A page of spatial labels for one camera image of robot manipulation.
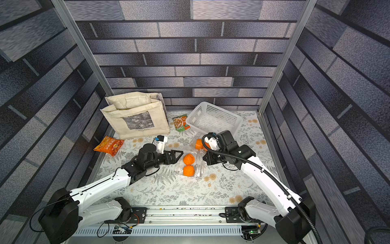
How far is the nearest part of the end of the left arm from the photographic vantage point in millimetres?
621

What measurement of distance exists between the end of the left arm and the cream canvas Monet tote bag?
311 millimetres

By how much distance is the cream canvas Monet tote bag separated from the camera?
0.87 metres
